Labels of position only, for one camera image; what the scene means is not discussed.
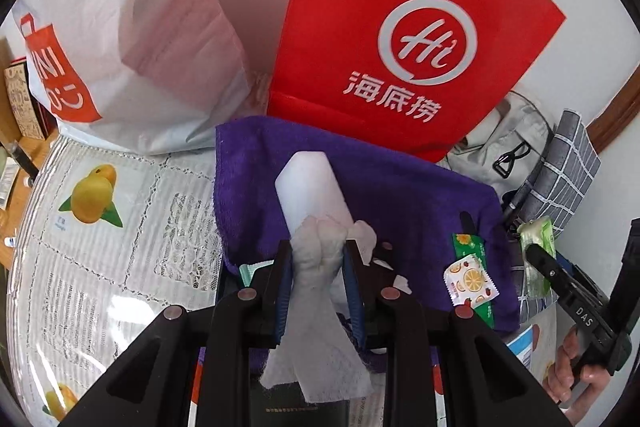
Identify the green sachet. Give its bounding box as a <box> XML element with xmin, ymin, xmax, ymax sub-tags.
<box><xmin>451</xmin><ymin>232</ymin><xmax>496</xmax><ymax>330</ymax></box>

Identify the brown printed box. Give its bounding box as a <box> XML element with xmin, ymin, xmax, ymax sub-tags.
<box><xmin>4</xmin><ymin>59</ymin><xmax>48</xmax><ymax>140</ymax></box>

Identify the white tissue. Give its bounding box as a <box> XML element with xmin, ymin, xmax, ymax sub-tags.
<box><xmin>257</xmin><ymin>214</ymin><xmax>378</xmax><ymax>405</ymax></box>

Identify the person's right hand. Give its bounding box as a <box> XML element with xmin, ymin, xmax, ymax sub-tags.
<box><xmin>542</xmin><ymin>324</ymin><xmax>608</xmax><ymax>405</ymax></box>

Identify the fruit print sachet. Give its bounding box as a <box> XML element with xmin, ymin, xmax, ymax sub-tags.
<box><xmin>443</xmin><ymin>254</ymin><xmax>501</xmax><ymax>308</ymax></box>

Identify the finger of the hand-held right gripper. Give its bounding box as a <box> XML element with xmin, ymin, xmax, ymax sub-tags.
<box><xmin>522</xmin><ymin>243</ymin><xmax>608</xmax><ymax>333</ymax></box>

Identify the purple towel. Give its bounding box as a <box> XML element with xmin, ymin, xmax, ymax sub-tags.
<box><xmin>214</xmin><ymin>116</ymin><xmax>521</xmax><ymax>373</ymax></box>

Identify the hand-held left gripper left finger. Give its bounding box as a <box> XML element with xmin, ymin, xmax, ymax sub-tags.
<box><xmin>60</xmin><ymin>239</ymin><xmax>296</xmax><ymax>427</ymax></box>

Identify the teal packet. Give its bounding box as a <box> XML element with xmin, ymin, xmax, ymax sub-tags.
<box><xmin>239</xmin><ymin>259</ymin><xmax>276</xmax><ymax>288</ymax></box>

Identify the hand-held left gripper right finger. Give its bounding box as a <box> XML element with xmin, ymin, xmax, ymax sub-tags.
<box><xmin>342</xmin><ymin>239</ymin><xmax>573</xmax><ymax>427</ymax></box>

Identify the red paper bag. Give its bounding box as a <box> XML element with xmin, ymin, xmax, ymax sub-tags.
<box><xmin>265</xmin><ymin>0</ymin><xmax>567</xmax><ymax>164</ymax></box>

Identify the light grey fabric bag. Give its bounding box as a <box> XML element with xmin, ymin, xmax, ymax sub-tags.
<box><xmin>440</xmin><ymin>91</ymin><xmax>556</xmax><ymax>202</ymax></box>

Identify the blue packet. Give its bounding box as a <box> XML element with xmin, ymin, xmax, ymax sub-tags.
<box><xmin>505</xmin><ymin>322</ymin><xmax>541</xmax><ymax>365</ymax></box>

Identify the wooden furniture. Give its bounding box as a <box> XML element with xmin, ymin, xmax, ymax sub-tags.
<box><xmin>0</xmin><ymin>127</ymin><xmax>48</xmax><ymax>268</ymax></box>

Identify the white plastic bag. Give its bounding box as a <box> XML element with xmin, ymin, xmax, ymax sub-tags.
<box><xmin>10</xmin><ymin>0</ymin><xmax>256</xmax><ymax>156</ymax></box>

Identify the fruit print tablecloth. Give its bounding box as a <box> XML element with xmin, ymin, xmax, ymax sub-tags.
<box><xmin>0</xmin><ymin>134</ymin><xmax>558</xmax><ymax>427</ymax></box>

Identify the green wipes pack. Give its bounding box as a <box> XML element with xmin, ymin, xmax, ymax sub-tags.
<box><xmin>517</xmin><ymin>215</ymin><xmax>557</xmax><ymax>300</ymax></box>

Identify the grey checked cloth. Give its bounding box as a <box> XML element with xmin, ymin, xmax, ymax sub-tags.
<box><xmin>515</xmin><ymin>109</ymin><xmax>602</xmax><ymax>323</ymax></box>

